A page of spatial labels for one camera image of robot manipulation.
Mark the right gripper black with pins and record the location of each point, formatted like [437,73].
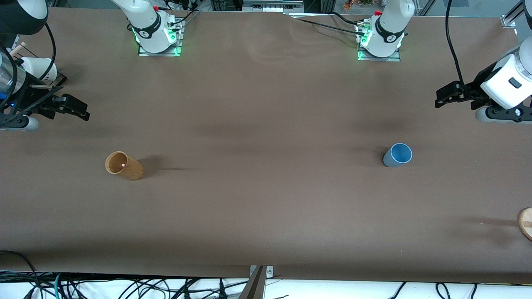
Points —
[25,94]

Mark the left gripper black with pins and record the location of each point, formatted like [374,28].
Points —
[479,82]

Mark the blue cup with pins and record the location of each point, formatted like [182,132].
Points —
[397,157]

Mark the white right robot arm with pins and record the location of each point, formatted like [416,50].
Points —
[143,20]

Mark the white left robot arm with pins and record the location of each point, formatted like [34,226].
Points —
[390,25]

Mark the white cup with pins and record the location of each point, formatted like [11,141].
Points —
[37,66]

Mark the brown wooden cup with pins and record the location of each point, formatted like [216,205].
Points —
[131,168]

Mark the black tray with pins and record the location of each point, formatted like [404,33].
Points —
[58,79]

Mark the light wooden stick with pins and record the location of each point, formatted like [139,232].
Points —
[17,50]

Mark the round wooden disc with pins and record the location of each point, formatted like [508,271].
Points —
[526,224]

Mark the grey metal device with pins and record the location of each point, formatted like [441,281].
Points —
[272,6]

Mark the dark stand leg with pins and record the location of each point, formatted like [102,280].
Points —
[254,286]

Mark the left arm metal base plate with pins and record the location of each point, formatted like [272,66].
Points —
[395,57]

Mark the aluminium frame profile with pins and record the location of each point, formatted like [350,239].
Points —
[512,17]

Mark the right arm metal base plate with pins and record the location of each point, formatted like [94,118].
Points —
[178,41]

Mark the silver metal bracket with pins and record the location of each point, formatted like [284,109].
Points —
[269,272]

